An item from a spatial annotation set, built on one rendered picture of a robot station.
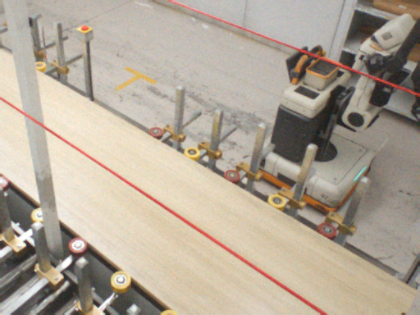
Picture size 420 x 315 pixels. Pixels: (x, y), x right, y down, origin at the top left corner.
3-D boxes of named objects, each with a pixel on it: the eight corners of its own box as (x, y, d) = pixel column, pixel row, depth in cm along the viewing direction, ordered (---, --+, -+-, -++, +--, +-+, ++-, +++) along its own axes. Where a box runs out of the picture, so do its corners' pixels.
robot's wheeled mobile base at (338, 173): (248, 172, 366) (253, 148, 350) (290, 133, 403) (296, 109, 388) (331, 221, 331) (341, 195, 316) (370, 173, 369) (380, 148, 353)
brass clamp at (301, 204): (281, 192, 248) (283, 185, 245) (306, 206, 241) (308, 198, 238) (276, 198, 244) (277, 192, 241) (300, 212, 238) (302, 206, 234)
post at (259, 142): (248, 190, 262) (262, 120, 232) (253, 194, 261) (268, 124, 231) (244, 194, 260) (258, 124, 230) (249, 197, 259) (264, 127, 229)
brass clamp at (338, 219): (328, 216, 234) (331, 209, 231) (356, 231, 228) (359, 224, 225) (322, 223, 231) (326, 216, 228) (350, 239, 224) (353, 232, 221)
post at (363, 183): (334, 244, 239) (362, 174, 209) (341, 248, 237) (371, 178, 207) (331, 248, 237) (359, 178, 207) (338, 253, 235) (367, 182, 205)
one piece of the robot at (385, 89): (361, 100, 295) (372, 70, 282) (379, 82, 311) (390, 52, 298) (387, 111, 287) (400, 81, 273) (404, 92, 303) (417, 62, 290)
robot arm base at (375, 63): (372, 53, 275) (363, 61, 268) (387, 50, 269) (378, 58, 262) (378, 67, 277) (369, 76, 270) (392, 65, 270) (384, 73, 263)
